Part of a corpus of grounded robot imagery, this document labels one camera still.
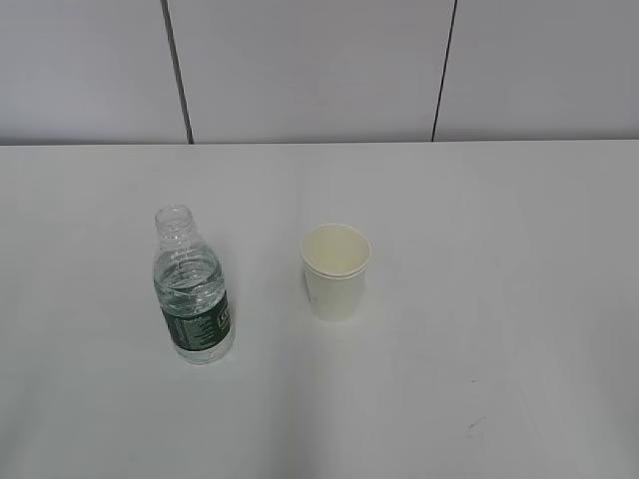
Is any white paper cup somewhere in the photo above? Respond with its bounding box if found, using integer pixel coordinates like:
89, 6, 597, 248
301, 224, 371, 322

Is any clear water bottle green label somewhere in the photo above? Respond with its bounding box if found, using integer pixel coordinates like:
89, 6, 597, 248
153, 205, 235, 365

